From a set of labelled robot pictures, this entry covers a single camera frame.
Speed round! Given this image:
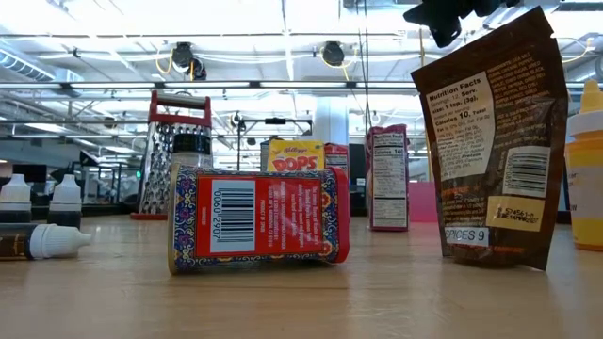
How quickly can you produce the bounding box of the brown spice pouch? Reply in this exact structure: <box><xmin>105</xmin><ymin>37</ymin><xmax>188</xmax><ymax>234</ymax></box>
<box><xmin>410</xmin><ymin>5</ymin><xmax>570</xmax><ymax>272</ymax></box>

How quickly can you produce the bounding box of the glass shaker black lid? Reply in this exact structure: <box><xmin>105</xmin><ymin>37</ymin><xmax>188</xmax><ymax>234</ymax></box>
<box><xmin>170</xmin><ymin>133</ymin><xmax>213</xmax><ymax>170</ymax></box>

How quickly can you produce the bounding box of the yellow squeeze bottle white collar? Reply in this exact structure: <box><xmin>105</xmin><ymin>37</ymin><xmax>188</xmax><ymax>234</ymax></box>
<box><xmin>563</xmin><ymin>78</ymin><xmax>603</xmax><ymax>252</ymax></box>

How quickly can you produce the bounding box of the red patterned spice tin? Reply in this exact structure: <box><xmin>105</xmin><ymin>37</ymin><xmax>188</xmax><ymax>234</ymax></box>
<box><xmin>167</xmin><ymin>162</ymin><xmax>351</xmax><ymax>276</ymax></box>

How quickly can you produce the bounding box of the background workstation frame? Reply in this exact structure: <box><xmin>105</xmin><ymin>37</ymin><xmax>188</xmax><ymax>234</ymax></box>
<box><xmin>49</xmin><ymin>150</ymin><xmax>142</xmax><ymax>208</ymax></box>

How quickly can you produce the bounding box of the yellow hanging cable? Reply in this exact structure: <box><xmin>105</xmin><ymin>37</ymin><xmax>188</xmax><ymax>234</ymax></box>
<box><xmin>417</xmin><ymin>26</ymin><xmax>433</xmax><ymax>183</ymax></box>

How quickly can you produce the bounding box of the black ceiling cable reel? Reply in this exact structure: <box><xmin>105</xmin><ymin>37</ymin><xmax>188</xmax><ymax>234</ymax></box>
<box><xmin>190</xmin><ymin>56</ymin><xmax>208</xmax><ymax>82</ymax></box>
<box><xmin>321</xmin><ymin>40</ymin><xmax>347</xmax><ymax>68</ymax></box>
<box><xmin>171</xmin><ymin>40</ymin><xmax>195</xmax><ymax>70</ymax></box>

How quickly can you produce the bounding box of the pink box nutrition label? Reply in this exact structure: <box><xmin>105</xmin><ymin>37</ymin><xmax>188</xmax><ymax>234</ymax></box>
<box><xmin>365</xmin><ymin>123</ymin><xmax>411</xmax><ymax>233</ymax></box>

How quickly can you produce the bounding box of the metal box grater red handle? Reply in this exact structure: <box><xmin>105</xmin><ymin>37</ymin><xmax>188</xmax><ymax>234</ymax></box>
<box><xmin>130</xmin><ymin>89</ymin><xmax>214</xmax><ymax>221</ymax></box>

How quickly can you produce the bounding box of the black metal frame stand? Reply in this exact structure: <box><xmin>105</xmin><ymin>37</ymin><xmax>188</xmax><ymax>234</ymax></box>
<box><xmin>236</xmin><ymin>117</ymin><xmax>315</xmax><ymax>171</ymax></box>

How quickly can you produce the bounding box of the red translucent plastic bin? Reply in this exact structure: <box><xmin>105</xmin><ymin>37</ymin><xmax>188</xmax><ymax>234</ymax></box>
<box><xmin>408</xmin><ymin>181</ymin><xmax>440</xmax><ymax>224</ymax></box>

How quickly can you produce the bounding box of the yellow Corn Pops box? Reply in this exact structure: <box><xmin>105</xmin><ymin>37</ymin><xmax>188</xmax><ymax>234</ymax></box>
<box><xmin>267</xmin><ymin>138</ymin><xmax>326</xmax><ymax>172</ymax></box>

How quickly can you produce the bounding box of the black metal table frame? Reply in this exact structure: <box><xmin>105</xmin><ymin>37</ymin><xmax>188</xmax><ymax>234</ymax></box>
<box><xmin>0</xmin><ymin>202</ymin><xmax>574</xmax><ymax>225</ymax></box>

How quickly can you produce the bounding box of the black monitor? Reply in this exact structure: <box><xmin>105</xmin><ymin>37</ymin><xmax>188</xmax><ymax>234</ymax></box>
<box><xmin>12</xmin><ymin>163</ymin><xmax>48</xmax><ymax>185</ymax></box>

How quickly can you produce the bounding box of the small red cereal box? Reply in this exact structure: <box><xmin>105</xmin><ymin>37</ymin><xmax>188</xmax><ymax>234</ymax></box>
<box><xmin>323</xmin><ymin>142</ymin><xmax>350</xmax><ymax>174</ymax></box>

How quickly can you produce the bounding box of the dark dropper bottle white cap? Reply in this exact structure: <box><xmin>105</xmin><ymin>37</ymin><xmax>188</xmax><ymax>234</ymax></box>
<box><xmin>0</xmin><ymin>173</ymin><xmax>33</xmax><ymax>224</ymax></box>
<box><xmin>0</xmin><ymin>222</ymin><xmax>93</xmax><ymax>262</ymax></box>
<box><xmin>46</xmin><ymin>173</ymin><xmax>83</xmax><ymax>231</ymax></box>

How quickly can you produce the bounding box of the black hanging cable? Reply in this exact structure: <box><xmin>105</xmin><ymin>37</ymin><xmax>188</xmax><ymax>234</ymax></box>
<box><xmin>362</xmin><ymin>0</ymin><xmax>371</xmax><ymax>137</ymax></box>

